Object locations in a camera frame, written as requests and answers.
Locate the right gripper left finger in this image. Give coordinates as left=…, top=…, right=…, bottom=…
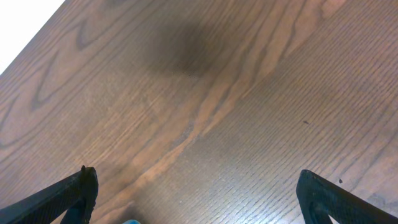
left=1, top=166, right=99, bottom=223

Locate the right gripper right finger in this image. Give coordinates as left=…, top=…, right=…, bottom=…
left=296, top=169, right=397, bottom=224

